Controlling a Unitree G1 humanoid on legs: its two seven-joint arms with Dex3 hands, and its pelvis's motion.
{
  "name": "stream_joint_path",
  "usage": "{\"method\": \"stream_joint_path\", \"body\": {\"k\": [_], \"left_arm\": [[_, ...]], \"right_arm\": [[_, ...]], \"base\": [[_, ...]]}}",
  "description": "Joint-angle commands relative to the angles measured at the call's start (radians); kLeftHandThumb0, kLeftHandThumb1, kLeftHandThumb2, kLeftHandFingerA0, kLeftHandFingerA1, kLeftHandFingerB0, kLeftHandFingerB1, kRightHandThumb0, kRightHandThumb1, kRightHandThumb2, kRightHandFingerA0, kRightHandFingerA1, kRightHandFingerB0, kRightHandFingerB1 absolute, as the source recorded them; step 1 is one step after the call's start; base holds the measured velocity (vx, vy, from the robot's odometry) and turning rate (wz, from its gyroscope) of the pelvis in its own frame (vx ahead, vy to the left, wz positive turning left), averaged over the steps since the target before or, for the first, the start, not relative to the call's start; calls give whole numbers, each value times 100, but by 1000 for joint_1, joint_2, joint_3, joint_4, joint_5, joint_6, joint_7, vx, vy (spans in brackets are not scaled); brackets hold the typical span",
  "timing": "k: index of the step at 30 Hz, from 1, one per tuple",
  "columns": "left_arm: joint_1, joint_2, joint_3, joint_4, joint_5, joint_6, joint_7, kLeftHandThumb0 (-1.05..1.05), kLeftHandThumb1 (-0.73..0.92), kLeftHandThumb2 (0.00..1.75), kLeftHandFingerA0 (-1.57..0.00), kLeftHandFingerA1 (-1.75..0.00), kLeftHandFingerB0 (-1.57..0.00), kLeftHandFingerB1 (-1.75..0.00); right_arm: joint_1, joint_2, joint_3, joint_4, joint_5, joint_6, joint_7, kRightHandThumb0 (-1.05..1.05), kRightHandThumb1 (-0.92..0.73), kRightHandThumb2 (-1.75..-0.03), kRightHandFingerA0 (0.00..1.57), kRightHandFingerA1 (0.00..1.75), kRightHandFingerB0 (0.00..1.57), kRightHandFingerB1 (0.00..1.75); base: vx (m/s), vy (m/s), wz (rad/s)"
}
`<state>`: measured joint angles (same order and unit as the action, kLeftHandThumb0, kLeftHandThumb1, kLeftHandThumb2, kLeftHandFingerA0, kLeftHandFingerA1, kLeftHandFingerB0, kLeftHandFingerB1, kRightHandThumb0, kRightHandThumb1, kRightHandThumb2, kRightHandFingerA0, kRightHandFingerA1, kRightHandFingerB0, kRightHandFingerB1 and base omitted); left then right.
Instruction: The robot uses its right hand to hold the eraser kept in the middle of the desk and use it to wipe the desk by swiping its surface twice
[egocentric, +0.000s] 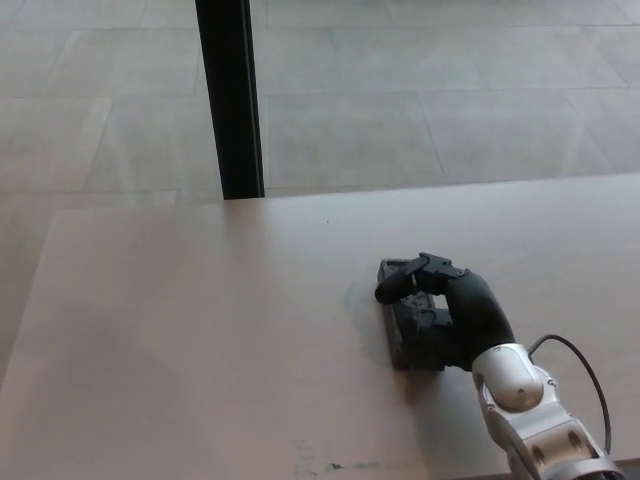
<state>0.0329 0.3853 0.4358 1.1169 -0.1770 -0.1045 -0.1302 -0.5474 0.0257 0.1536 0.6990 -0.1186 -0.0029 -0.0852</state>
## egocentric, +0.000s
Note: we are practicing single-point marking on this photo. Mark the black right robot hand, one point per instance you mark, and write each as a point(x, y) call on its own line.
point(475, 310)

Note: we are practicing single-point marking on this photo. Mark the dark grey foam board eraser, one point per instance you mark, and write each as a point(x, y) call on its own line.
point(419, 301)

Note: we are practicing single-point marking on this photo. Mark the black vertical window frame post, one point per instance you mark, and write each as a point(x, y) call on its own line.
point(232, 100)

